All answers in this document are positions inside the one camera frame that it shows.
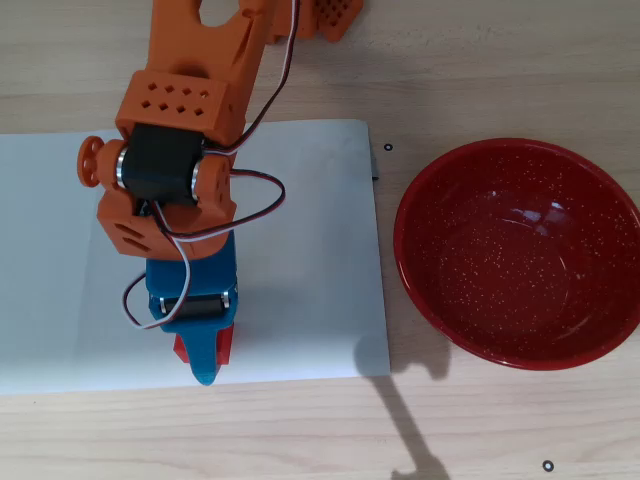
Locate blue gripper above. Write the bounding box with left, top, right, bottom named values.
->
left=144, top=233, right=239, bottom=388

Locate red cube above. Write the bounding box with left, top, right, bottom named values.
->
left=172, top=322, right=236, bottom=368

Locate red speckled bowl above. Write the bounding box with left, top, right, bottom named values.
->
left=393, top=137, right=640, bottom=372

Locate white paper sheet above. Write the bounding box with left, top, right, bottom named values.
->
left=0, top=118, right=393, bottom=397

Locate gripper servo cable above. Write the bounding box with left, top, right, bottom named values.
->
left=122, top=167, right=287, bottom=332

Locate arm servo cable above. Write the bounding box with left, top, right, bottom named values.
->
left=202, top=0, right=303, bottom=156

